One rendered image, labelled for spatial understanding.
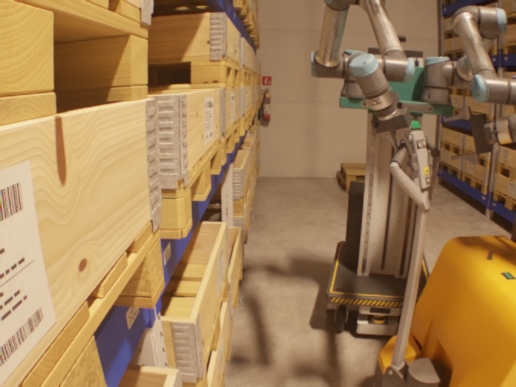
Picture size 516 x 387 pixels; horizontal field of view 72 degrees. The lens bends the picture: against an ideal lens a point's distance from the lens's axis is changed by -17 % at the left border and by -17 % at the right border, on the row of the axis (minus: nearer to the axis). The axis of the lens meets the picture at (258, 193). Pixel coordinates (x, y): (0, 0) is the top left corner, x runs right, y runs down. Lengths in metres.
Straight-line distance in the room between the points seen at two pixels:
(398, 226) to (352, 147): 4.37
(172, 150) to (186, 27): 0.98
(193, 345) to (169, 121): 0.58
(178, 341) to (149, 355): 0.15
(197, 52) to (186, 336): 1.19
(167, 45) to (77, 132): 1.46
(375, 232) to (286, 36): 4.66
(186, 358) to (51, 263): 0.82
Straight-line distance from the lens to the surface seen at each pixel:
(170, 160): 0.95
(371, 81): 1.30
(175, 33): 1.86
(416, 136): 1.49
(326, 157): 6.97
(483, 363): 1.54
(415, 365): 1.83
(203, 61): 1.82
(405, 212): 2.67
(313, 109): 6.85
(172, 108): 0.94
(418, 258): 1.59
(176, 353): 1.16
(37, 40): 0.38
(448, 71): 2.40
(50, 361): 0.40
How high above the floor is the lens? 1.54
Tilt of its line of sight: 15 degrees down
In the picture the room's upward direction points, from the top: straight up
